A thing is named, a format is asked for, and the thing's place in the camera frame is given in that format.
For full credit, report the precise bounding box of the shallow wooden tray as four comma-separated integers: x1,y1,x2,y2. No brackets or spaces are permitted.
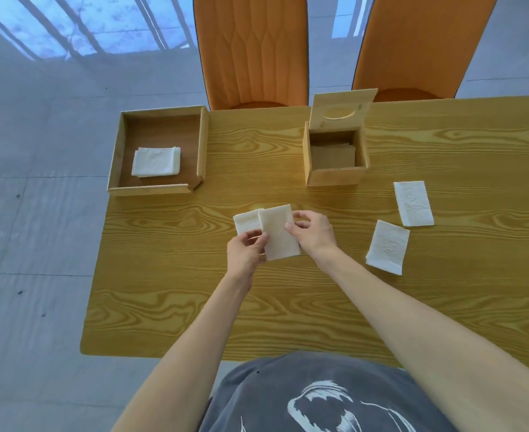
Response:
107,105,210,197

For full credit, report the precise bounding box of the grey printed t-shirt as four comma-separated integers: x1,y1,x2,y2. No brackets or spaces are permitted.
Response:
199,350,461,432

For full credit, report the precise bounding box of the wooden box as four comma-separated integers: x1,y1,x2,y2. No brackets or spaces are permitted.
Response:
302,121,371,187

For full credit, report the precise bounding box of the person's right forearm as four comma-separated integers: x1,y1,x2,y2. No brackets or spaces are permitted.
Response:
314,247,529,432

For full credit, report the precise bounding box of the white napkin stack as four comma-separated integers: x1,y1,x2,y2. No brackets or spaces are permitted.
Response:
131,146,182,178

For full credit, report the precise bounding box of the person's right hand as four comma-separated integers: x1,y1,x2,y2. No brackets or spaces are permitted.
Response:
284,210,340,271

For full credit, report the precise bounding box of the brown cardboard insert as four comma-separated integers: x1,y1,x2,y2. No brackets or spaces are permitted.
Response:
311,143,356,170

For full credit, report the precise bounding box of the person's left hand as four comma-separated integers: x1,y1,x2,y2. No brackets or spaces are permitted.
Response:
226,229,270,293

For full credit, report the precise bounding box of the person's left forearm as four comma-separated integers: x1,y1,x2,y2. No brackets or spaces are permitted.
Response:
111,272,254,432

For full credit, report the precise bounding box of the quilted orange chair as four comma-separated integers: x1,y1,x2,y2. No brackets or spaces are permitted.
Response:
192,0,310,111

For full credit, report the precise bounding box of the smooth orange chair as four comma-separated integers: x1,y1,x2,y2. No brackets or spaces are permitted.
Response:
351,0,499,103

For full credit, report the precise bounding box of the wooden box lid with hole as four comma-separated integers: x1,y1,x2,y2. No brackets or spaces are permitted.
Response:
308,88,379,133

